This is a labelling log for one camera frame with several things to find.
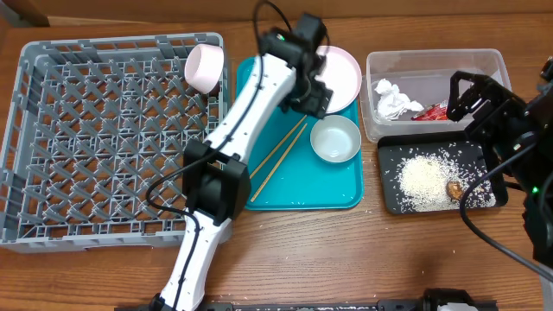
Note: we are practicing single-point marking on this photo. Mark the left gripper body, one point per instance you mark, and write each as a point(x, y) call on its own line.
point(312, 97)

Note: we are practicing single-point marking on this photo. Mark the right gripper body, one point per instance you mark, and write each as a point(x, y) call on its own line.
point(482, 104)

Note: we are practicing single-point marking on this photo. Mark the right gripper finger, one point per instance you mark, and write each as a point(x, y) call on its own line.
point(461, 104)
point(478, 84)

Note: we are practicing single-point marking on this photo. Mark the wooden chopstick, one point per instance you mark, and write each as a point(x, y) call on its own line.
point(278, 164)
point(276, 148)

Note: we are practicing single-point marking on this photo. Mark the large white plate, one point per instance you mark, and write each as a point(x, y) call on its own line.
point(342, 75)

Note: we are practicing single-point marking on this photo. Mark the red snack wrapper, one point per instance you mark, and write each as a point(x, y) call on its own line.
point(436, 112)

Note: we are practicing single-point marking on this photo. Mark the grey bowl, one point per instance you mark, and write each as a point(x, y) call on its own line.
point(335, 139)

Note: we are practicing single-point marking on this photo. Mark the white tissue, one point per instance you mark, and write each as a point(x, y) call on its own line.
point(392, 103)

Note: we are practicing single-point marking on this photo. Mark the brown food lump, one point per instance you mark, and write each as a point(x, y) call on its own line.
point(454, 190)

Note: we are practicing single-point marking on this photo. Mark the white rice pile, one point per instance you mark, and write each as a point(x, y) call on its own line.
point(425, 183)

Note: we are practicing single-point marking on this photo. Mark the white shallow bowl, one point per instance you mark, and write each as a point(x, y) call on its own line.
point(204, 66)

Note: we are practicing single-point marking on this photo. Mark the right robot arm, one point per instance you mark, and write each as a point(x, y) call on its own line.
point(516, 140)

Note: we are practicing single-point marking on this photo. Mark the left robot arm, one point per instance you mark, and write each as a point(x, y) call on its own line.
point(215, 177)

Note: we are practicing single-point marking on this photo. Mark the clear plastic bin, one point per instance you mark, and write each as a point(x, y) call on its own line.
point(424, 76)

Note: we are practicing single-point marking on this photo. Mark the black tray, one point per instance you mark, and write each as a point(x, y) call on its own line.
point(389, 173)

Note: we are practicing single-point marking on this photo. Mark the grey plastic dish rack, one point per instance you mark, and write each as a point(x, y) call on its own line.
point(93, 124)

